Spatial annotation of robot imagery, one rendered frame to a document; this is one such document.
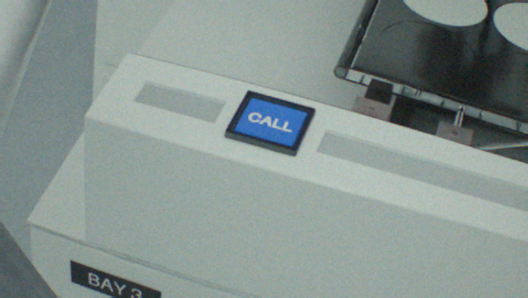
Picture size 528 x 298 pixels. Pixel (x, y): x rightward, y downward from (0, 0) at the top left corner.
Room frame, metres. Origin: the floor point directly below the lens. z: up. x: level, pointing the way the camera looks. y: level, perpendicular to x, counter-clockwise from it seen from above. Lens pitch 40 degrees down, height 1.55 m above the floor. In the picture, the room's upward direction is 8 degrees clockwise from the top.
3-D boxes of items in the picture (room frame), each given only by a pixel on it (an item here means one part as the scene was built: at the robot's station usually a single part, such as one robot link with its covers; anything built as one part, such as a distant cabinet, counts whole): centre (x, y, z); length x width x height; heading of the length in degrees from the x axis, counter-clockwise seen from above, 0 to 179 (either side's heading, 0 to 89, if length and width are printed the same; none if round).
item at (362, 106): (0.83, -0.08, 0.89); 0.08 x 0.03 x 0.03; 168
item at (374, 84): (0.89, -0.09, 0.90); 0.04 x 0.02 x 0.03; 168
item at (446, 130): (0.81, -0.16, 0.89); 0.08 x 0.03 x 0.03; 168
